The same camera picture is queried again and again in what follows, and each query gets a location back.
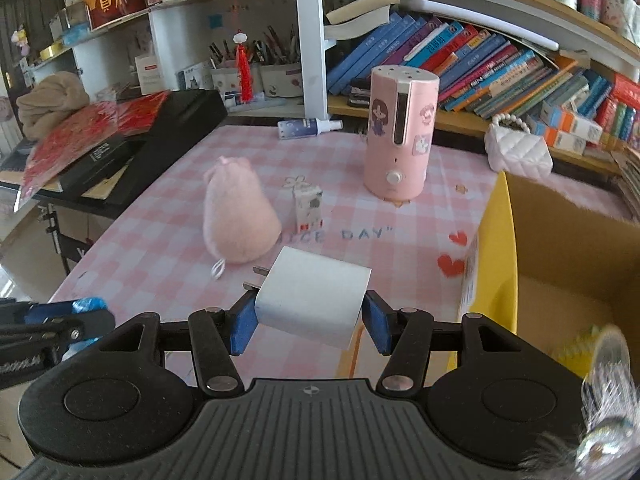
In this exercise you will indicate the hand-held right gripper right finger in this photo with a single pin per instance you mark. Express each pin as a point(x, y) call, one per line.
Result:
point(378, 327)

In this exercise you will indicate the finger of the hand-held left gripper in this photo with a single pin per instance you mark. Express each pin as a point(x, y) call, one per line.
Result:
point(50, 327)

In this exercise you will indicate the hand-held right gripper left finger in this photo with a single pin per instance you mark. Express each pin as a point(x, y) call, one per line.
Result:
point(243, 325)

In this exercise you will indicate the light blue plastic item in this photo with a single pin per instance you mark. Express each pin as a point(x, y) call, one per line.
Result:
point(90, 305)

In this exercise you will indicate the white charger plug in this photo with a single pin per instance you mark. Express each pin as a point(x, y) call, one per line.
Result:
point(310, 295)

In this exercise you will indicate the cardboard box with yellow flaps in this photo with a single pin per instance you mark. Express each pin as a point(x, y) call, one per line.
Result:
point(565, 240)

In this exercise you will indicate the pink checked tablecloth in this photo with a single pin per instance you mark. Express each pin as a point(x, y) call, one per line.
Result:
point(425, 240)

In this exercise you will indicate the pink plush pouch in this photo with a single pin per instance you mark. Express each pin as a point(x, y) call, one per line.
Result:
point(240, 210)

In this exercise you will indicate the small white carton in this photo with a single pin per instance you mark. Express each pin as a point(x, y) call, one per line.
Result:
point(307, 207)

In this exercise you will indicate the pink humidifier with stickers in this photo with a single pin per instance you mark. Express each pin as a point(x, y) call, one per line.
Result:
point(400, 135)

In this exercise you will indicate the red paper cuttings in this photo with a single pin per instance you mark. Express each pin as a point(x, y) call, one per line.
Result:
point(85, 135)

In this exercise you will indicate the small spray bottle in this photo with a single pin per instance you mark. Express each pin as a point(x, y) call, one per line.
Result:
point(305, 128)

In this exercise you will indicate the black printer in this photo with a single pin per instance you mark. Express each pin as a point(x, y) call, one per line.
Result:
point(185, 115)

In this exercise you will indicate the beige folded towel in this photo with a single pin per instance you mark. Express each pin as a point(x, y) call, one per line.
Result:
point(50, 102)

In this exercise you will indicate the clear shiny plastic item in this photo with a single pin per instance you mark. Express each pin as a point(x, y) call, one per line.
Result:
point(607, 400)

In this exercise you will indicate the white pen cup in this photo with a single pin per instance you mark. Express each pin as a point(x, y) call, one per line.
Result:
point(282, 80)
point(225, 80)

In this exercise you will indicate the red tassel ornament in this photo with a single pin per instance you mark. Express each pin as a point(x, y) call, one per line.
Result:
point(245, 70)

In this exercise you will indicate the orange and white box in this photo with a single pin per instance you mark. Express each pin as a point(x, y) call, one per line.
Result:
point(565, 141)
point(572, 122)

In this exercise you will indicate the row of leaning blue books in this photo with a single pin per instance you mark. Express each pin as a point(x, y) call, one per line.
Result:
point(475, 65)

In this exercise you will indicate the white side shelf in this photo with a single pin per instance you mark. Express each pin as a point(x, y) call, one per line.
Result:
point(170, 35)

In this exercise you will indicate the beige lying book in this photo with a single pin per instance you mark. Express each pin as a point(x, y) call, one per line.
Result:
point(360, 15)

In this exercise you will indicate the long white flat case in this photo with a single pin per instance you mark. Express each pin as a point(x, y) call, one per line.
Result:
point(490, 22)

